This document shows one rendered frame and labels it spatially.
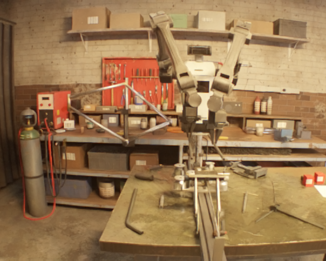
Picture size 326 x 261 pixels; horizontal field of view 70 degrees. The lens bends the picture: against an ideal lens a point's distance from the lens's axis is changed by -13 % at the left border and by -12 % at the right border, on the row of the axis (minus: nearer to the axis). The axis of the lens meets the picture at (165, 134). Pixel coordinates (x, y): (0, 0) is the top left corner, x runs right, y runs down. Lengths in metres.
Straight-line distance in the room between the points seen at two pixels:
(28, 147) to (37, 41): 1.60
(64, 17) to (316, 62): 3.31
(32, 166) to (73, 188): 0.52
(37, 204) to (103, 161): 0.83
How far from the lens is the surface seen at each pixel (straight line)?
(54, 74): 3.54
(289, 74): 3.51
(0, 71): 3.57
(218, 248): 0.68
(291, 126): 3.37
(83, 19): 3.19
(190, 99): 1.09
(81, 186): 2.85
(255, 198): 1.18
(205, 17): 3.05
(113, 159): 2.64
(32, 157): 2.66
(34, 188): 2.76
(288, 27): 3.26
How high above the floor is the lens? 1.36
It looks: 12 degrees down
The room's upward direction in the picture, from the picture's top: 1 degrees clockwise
